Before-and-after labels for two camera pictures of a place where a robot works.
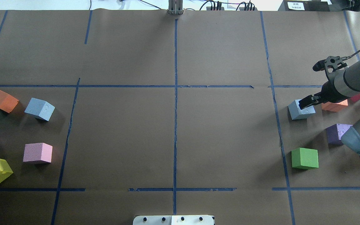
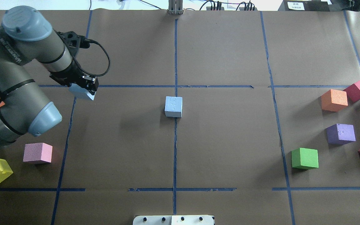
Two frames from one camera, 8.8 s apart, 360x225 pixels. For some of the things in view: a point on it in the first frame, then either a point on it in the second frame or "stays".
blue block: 295,111 → 173,106
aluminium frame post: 175,7 stays
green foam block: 304,158 stays
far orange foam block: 329,106 stays
